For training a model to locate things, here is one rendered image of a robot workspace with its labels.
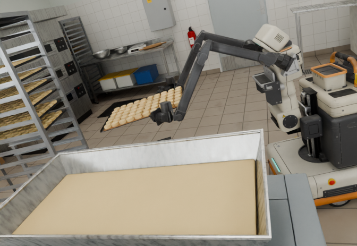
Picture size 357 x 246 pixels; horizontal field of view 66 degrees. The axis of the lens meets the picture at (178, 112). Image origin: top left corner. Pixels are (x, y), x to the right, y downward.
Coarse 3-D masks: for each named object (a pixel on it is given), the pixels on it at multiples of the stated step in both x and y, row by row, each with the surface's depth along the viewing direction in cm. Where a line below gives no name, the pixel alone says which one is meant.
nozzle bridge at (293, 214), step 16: (272, 176) 67; (288, 176) 65; (304, 176) 64; (272, 192) 62; (288, 192) 61; (304, 192) 59; (272, 208) 58; (288, 208) 57; (304, 208) 56; (272, 224) 54; (288, 224) 53; (304, 224) 52; (320, 224) 52; (272, 240) 51; (288, 240) 50; (304, 240) 49; (320, 240) 48
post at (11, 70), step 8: (0, 40) 162; (0, 48) 161; (8, 64) 165; (8, 72) 167; (16, 80) 169; (16, 88) 171; (24, 96) 172; (32, 112) 177; (40, 128) 181; (48, 144) 186; (56, 152) 191
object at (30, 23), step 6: (30, 18) 199; (30, 24) 199; (36, 30) 203; (36, 36) 202; (42, 48) 206; (48, 60) 210; (54, 72) 214; (60, 84) 218; (60, 90) 218; (66, 102) 222; (72, 114) 226; (78, 126) 231; (78, 132) 233; (84, 138) 238; (84, 144) 237
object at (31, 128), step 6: (48, 114) 221; (54, 114) 214; (42, 120) 208; (48, 120) 204; (24, 126) 205; (30, 126) 204; (0, 132) 208; (6, 132) 204; (12, 132) 199; (18, 132) 198; (24, 132) 192; (30, 132) 189; (0, 138) 194; (6, 138) 194
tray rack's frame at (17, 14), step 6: (6, 12) 174; (12, 12) 180; (18, 12) 186; (24, 12) 193; (0, 18) 168; (6, 18) 198; (12, 18) 198; (18, 156) 242; (6, 174) 225; (30, 174) 250
